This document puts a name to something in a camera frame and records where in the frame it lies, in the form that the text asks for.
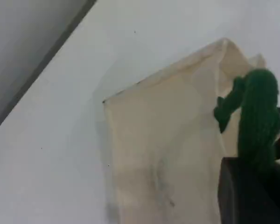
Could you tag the cream white fabric handbag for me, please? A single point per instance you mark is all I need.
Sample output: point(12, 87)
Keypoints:
point(163, 140)

